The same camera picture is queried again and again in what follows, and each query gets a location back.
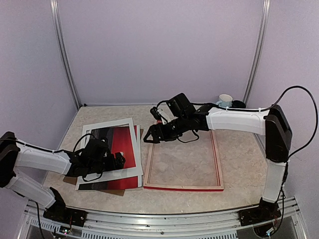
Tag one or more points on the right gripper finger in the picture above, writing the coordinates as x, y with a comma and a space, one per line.
148, 138
153, 130

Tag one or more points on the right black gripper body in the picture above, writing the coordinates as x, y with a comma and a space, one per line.
172, 133

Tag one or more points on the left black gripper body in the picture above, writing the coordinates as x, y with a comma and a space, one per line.
97, 167

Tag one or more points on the red black photo print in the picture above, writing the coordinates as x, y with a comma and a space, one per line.
119, 140

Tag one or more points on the white mat board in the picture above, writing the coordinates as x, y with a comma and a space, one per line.
121, 173

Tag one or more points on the wooden red picture frame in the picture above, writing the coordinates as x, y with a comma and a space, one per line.
218, 188

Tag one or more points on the clear glass sheet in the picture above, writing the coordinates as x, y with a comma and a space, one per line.
190, 164

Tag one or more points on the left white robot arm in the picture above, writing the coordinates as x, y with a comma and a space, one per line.
15, 154

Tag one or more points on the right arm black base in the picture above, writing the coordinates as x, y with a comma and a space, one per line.
265, 211

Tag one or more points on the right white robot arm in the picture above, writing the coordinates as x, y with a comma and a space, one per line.
272, 124

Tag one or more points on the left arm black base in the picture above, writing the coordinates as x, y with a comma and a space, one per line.
59, 212

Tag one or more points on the brown backing board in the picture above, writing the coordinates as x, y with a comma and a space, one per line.
116, 187

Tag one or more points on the light blue mug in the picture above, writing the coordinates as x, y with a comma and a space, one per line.
224, 101

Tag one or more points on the dark green mug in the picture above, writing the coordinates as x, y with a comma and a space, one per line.
237, 104

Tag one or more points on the aluminium front rail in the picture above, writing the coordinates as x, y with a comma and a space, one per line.
222, 224

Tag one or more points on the right aluminium corner post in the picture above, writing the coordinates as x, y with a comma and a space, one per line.
258, 50

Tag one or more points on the aluminium corner post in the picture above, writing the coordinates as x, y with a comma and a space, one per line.
258, 50
63, 53

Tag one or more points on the left aluminium corner post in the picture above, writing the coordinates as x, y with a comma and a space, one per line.
63, 53

